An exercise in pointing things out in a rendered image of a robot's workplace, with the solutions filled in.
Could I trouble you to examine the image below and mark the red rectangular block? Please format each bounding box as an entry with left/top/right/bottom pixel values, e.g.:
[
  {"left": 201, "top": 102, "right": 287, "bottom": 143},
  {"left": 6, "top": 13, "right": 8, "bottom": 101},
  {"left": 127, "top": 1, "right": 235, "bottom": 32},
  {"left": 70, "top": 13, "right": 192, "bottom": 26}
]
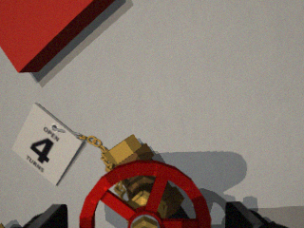
[{"left": 0, "top": 0, "right": 115, "bottom": 73}]

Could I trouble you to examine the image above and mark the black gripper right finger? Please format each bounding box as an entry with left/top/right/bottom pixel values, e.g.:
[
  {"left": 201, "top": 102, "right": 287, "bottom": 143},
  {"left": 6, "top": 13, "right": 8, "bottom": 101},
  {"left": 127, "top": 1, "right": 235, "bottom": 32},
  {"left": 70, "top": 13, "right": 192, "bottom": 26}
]
[{"left": 225, "top": 201, "right": 288, "bottom": 228}]

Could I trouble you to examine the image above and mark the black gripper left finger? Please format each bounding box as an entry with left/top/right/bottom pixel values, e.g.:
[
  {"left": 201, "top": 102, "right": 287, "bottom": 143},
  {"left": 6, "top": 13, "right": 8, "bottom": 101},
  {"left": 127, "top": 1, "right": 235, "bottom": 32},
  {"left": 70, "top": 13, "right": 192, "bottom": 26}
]
[{"left": 14, "top": 204, "right": 68, "bottom": 228}]

